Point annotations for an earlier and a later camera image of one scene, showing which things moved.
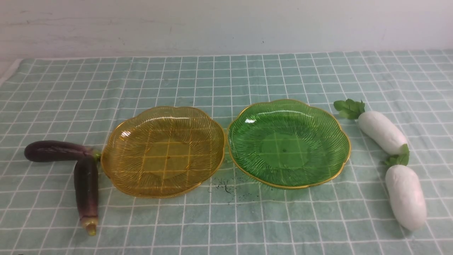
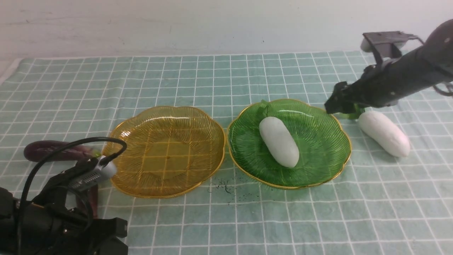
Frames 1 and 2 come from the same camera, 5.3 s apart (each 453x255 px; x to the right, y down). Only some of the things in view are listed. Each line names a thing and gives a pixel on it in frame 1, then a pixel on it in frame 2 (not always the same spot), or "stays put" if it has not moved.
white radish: [408, 196] to [279, 141]
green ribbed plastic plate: [288, 144] stays put
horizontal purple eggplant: [49, 151] stays put
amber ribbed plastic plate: [162, 152] stays put
